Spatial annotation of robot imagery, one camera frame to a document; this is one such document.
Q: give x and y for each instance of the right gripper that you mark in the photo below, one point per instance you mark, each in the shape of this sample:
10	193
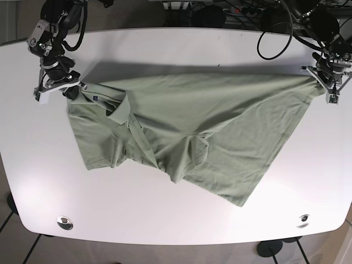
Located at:
55	68

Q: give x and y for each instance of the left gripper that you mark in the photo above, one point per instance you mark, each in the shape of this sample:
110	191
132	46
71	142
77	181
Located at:
333	60

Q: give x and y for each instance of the sage green polo shirt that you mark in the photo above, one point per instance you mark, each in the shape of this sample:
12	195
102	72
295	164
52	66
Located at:
219	131

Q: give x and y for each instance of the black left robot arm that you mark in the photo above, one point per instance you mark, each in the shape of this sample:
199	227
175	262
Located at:
315	19

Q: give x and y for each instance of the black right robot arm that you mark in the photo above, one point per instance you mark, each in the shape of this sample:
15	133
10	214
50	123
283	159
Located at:
61	28

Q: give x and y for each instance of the right silver table grommet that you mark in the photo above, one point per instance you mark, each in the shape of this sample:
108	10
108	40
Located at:
303	221

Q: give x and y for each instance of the silver table grommet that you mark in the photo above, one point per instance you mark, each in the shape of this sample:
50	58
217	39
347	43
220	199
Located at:
303	221
64	222

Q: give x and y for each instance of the left silver table grommet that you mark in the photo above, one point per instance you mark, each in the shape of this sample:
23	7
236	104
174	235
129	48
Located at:
64	222

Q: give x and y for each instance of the black round stand base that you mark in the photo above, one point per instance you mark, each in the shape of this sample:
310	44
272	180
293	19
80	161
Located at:
269	248

